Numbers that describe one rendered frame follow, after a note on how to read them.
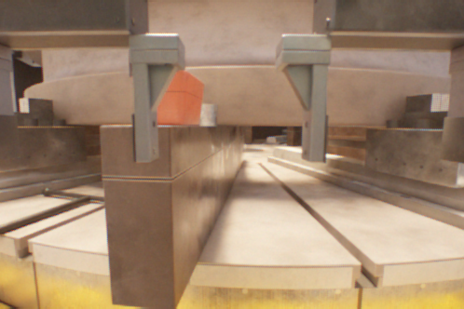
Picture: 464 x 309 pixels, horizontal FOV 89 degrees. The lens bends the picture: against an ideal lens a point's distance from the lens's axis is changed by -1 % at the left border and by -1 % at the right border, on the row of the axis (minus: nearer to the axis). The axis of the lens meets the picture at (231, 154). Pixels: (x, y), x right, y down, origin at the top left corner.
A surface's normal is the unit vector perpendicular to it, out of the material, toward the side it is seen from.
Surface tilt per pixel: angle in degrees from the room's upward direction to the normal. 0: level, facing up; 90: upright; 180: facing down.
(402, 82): 90
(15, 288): 90
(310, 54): 90
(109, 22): 90
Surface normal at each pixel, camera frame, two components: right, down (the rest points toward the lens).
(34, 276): -0.29, 0.11
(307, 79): 0.00, 0.12
